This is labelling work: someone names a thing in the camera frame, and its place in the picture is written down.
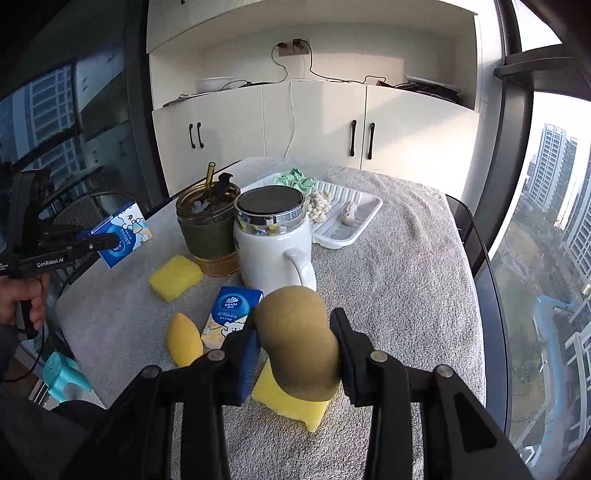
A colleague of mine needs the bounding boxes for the grey knitted cloth roll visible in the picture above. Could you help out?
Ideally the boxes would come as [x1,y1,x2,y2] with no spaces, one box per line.
[339,200,361,227]

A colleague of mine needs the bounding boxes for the blue tissue pack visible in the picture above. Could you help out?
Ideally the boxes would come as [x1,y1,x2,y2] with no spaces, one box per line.
[201,286,264,350]
[90,200,154,269]

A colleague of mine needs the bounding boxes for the grey terry towel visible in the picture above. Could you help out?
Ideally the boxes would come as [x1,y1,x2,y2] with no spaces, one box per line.
[55,157,485,480]

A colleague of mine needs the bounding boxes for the person's left forearm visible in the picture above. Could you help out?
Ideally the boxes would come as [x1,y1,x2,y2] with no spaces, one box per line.
[0,323,42,398]

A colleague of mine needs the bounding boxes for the black cable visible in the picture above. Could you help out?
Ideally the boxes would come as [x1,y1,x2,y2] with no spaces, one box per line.
[222,42,407,90]

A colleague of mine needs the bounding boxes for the yellow rectangular sponge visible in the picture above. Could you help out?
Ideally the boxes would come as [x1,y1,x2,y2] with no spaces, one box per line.
[148,255,205,304]
[250,360,332,433]

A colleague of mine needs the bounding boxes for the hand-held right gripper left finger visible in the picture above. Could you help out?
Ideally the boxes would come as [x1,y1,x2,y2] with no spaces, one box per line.
[65,318,259,480]

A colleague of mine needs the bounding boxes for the white plastic tray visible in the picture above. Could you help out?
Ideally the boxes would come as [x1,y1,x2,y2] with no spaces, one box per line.
[240,173,384,250]

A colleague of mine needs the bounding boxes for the person's dark clothed leg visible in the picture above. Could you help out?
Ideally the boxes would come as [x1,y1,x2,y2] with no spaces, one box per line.
[0,392,121,480]

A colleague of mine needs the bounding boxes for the white cable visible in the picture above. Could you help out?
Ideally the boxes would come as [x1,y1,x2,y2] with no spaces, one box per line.
[281,78,297,160]

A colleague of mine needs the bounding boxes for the high-rise buildings outside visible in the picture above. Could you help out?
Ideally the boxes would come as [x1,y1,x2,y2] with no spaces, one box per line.
[522,120,591,462]

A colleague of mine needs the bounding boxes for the white cabinet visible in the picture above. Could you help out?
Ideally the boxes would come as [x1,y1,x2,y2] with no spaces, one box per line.
[147,0,481,197]

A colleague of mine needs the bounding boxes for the black window frame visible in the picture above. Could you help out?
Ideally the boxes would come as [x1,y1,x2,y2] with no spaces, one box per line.
[475,0,591,480]

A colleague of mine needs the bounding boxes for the dark cloth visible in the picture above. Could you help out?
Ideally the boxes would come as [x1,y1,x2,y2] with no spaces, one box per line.
[161,93,200,108]

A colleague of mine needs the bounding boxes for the wall power outlet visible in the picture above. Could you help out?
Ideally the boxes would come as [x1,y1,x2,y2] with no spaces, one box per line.
[276,39,311,58]

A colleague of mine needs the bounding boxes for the green sleeved glass tumbler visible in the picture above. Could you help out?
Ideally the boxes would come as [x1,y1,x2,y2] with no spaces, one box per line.
[175,173,242,278]

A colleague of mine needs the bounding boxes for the pile of dark items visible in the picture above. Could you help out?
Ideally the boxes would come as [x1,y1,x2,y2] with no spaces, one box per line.
[376,74,462,104]

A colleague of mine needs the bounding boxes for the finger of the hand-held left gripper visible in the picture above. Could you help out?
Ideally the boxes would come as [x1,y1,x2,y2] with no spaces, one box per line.
[51,232,120,260]
[46,222,95,238]

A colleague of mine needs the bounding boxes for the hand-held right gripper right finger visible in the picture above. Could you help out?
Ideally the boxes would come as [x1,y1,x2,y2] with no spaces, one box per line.
[329,307,536,480]

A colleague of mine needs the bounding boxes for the white mug with chrome lid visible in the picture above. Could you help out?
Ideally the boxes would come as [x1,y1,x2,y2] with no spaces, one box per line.
[233,186,318,296]

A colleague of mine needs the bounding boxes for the green fabric scrunchie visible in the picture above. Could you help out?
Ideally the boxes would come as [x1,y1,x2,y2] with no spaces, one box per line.
[272,167,319,192]

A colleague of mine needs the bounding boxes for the light blue plastic stool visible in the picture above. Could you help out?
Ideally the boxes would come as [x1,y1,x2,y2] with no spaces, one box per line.
[43,351,93,402]

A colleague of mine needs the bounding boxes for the person's left hand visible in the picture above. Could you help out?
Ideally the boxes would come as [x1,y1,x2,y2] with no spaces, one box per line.
[0,272,49,334]

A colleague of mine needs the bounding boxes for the white bowl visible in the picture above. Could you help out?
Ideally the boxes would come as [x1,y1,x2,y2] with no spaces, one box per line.
[196,77,236,93]

